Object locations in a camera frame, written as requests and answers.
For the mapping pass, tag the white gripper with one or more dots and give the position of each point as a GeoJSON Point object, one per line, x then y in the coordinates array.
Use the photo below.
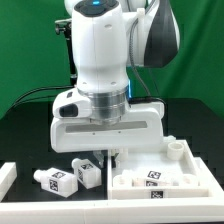
{"type": "Point", "coordinates": [140, 127]}

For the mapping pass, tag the white square tabletop tray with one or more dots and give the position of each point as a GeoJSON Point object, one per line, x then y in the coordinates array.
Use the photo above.
{"type": "Point", "coordinates": [169, 171]}

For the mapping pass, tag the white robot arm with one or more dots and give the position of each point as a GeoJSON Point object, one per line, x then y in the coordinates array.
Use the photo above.
{"type": "Point", "coordinates": [108, 36]}

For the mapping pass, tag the white U-shaped fence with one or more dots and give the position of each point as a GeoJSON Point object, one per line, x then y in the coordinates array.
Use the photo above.
{"type": "Point", "coordinates": [142, 211]}

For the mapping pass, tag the camera on black stand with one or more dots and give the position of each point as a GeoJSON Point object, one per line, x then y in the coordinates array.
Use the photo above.
{"type": "Point", "coordinates": [64, 27]}

